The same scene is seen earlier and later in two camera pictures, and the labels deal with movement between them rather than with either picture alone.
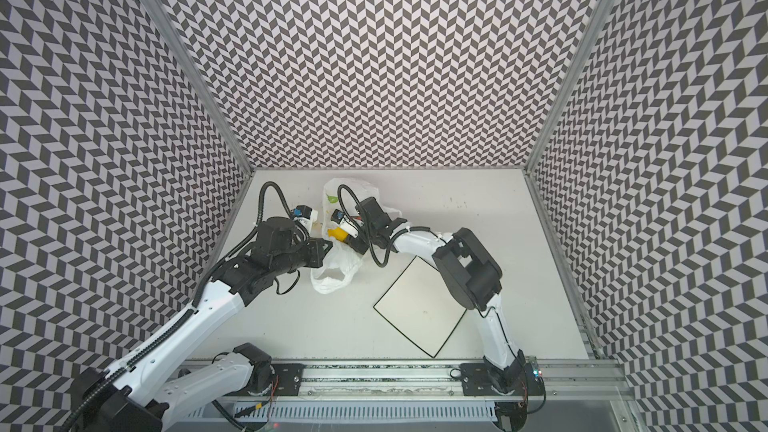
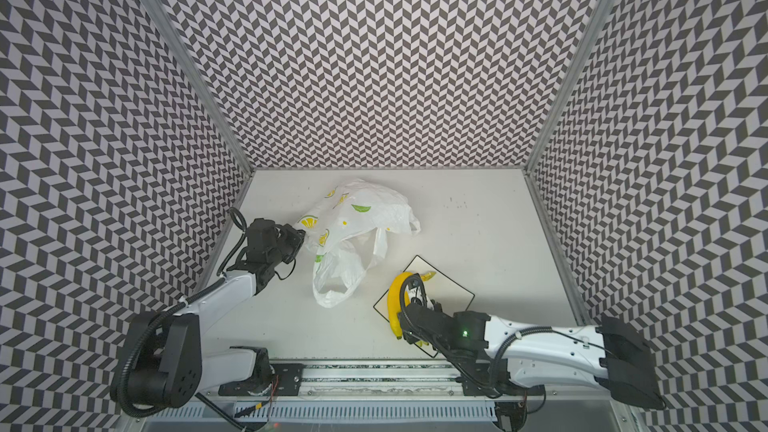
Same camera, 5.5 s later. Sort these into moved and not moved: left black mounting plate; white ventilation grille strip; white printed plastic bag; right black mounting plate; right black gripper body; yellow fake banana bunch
Moved: white printed plastic bag; yellow fake banana bunch; right black gripper body
Not moved: left black mounting plate; white ventilation grille strip; right black mounting plate
